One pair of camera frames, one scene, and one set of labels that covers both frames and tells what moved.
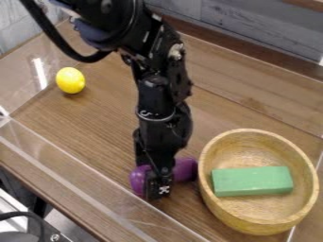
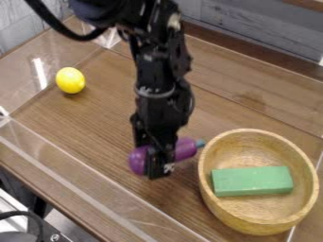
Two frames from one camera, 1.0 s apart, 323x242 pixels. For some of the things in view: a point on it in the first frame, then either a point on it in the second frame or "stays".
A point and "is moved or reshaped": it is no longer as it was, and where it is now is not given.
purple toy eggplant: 185,171 is moved or reshaped
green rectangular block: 251,181 stays
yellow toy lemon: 70,80 stays
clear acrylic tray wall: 103,209 stays
